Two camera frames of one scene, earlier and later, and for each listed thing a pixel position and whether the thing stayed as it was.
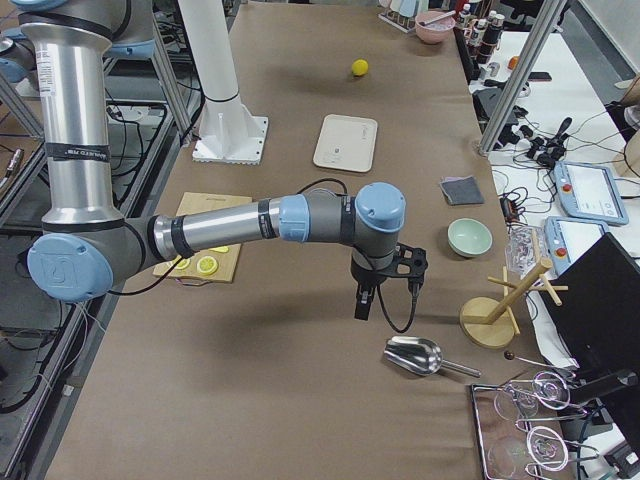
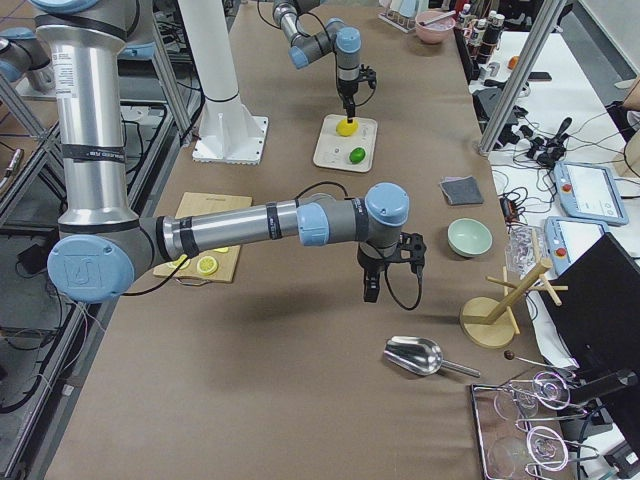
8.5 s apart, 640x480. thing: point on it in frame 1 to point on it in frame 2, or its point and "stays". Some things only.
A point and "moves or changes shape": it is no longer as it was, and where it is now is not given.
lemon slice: (207, 265) stays
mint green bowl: (468, 237) stays
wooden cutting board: (216, 265) stays
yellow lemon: (360, 67) moves or changes shape
